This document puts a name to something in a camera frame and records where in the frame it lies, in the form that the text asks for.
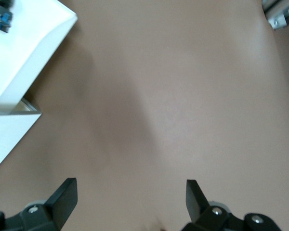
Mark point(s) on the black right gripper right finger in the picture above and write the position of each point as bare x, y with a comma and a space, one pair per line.
196, 202

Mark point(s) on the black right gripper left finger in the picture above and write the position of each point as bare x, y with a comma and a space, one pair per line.
62, 202

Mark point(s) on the green push button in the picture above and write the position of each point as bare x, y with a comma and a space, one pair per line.
1, 20

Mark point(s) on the aluminium table frame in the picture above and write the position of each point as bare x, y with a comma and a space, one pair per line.
278, 20

